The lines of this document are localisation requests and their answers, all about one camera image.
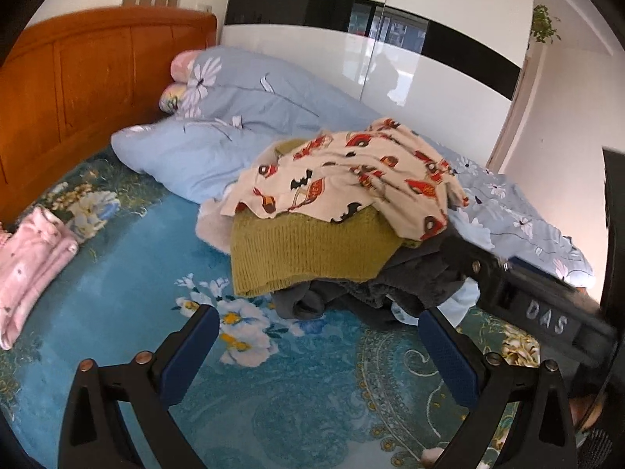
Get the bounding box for person's right hand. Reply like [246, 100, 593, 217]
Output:
[569, 391, 613, 469]

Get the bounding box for dark grey pants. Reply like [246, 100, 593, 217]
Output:
[273, 234, 482, 324]

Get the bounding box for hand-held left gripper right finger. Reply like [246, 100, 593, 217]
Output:
[417, 308, 580, 469]

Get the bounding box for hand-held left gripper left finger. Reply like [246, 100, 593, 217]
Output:
[57, 304, 220, 469]

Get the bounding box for white fluffy cloth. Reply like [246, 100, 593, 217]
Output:
[196, 183, 241, 256]

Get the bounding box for wooden headboard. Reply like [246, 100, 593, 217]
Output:
[0, 7, 218, 226]

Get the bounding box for olive green knit sweater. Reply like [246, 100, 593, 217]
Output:
[230, 138, 425, 298]

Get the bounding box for cream car-print pants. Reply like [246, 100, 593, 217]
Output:
[220, 117, 470, 242]

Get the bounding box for teal floral blanket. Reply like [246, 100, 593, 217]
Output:
[0, 149, 587, 469]

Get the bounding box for green hanging plant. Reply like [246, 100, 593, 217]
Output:
[530, 5, 562, 45]

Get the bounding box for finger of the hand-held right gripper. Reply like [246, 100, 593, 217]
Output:
[439, 234, 495, 306]

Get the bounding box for white wardrobe with black stripe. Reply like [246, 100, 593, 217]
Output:
[221, 0, 536, 168]

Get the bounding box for blue floral quilt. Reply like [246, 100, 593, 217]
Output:
[111, 46, 597, 289]

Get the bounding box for pink pillow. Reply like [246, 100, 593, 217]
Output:
[171, 50, 199, 84]

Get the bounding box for light blue garment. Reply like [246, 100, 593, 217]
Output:
[391, 277, 482, 329]

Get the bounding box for folded pink clothes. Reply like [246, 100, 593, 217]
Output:
[0, 206, 79, 351]

